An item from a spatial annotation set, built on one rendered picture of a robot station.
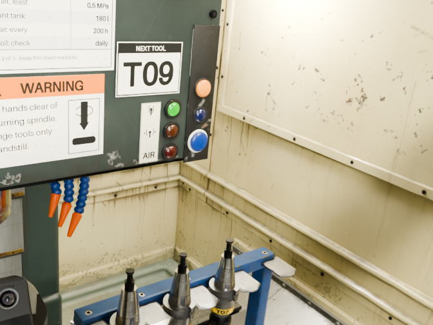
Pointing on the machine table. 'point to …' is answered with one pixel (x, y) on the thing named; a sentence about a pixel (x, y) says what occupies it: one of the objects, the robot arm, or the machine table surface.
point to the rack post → (258, 298)
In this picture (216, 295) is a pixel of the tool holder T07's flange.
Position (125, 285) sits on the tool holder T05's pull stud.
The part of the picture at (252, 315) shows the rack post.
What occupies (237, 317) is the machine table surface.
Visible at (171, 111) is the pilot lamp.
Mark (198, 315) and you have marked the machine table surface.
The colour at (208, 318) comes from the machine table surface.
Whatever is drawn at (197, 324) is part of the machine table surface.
